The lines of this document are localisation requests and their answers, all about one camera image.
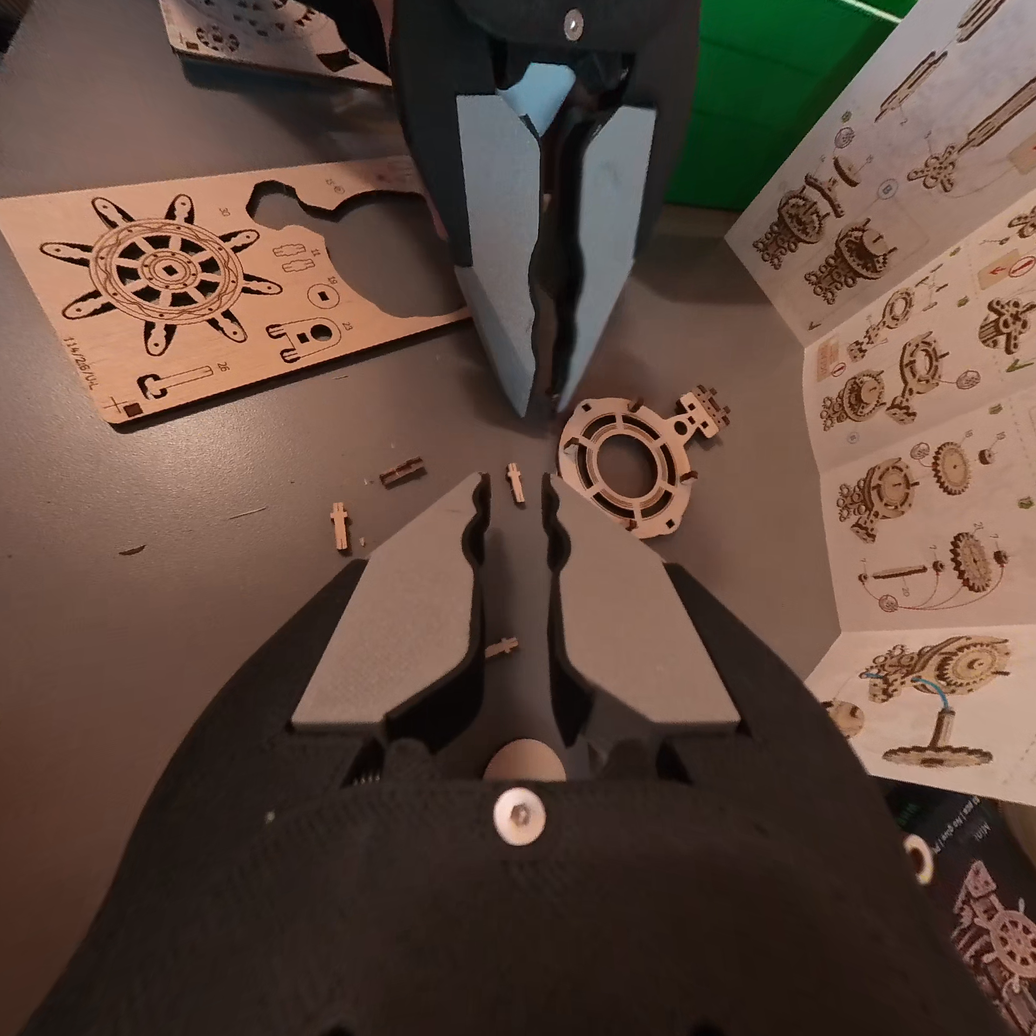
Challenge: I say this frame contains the wooden laser-cut parts sheet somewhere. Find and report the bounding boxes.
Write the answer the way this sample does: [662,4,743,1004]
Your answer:
[158,0,398,90]

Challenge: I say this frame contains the wooden sheet with wheel cutout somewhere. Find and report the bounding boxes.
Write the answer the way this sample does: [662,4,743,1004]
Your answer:
[0,156,472,427]

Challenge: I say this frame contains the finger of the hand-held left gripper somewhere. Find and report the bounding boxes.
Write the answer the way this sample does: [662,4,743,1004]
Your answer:
[455,63,577,419]
[553,104,658,412]

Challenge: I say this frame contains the green plastic bin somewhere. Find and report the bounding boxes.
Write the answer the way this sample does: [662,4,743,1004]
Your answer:
[664,0,919,213]

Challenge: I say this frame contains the wooden ring model assembly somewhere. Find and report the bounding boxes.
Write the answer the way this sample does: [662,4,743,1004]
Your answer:
[557,380,733,541]

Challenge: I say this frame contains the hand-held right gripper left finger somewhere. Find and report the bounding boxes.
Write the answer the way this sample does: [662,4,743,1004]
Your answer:
[290,472,492,747]

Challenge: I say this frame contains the folded paper instruction sheet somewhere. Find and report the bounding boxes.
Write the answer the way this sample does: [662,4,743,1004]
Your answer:
[724,0,1036,806]

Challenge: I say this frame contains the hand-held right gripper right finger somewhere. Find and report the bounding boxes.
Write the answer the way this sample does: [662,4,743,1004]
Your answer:
[541,472,742,747]

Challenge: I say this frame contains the dark printed model box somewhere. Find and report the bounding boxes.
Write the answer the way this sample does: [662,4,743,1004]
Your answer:
[882,777,1036,1036]

